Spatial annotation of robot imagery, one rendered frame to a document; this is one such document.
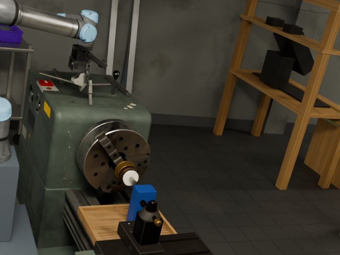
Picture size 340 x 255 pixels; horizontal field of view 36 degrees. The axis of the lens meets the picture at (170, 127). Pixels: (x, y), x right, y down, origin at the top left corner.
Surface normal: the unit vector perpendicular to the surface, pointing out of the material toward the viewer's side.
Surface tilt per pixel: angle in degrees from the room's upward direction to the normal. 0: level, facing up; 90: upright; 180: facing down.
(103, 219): 0
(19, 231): 0
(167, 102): 90
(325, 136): 90
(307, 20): 90
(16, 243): 0
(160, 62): 90
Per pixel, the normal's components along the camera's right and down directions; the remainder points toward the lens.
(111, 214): 0.21, -0.92
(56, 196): 0.44, 0.40
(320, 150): -0.89, -0.03
